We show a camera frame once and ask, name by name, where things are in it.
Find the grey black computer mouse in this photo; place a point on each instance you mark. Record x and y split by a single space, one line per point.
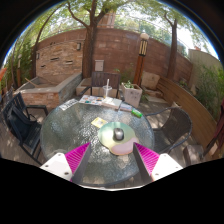
118 134

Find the stone raised garden bed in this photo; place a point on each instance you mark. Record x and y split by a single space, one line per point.
63 90

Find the black wall lamp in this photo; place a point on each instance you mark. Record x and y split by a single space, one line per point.
37 55
79 46

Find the tan stone slab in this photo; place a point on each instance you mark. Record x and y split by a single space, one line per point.
150 80

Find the black slatted chair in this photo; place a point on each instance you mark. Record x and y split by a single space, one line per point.
21 126

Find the thick white book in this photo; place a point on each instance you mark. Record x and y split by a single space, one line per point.
111 103

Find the white printed number plate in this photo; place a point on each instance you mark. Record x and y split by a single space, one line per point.
68 104

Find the thick forked tree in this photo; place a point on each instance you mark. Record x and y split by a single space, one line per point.
89 50

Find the wooden garden lamp post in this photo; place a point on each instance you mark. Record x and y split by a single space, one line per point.
140 63

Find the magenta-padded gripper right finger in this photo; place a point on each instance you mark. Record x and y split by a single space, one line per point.
146 160

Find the white planter box with plants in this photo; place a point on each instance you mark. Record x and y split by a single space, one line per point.
132 95

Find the grey wall utility box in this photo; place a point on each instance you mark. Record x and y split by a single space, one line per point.
99 65

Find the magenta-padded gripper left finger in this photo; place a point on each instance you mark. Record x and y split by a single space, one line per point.
76 160

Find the slender dark tree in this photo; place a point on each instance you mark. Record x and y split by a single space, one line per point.
173 53

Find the dark wicker chair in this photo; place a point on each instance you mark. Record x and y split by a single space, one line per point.
175 128

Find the thin leaning tree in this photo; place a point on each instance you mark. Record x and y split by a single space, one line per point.
34 63

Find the yellow card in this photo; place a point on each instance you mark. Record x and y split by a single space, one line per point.
98 122

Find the small pale booklet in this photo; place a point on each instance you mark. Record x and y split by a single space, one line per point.
126 107

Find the dark wooden slatted chair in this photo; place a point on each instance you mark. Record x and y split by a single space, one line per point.
98 78

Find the curved wooden bench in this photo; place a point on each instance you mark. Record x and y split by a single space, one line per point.
193 110

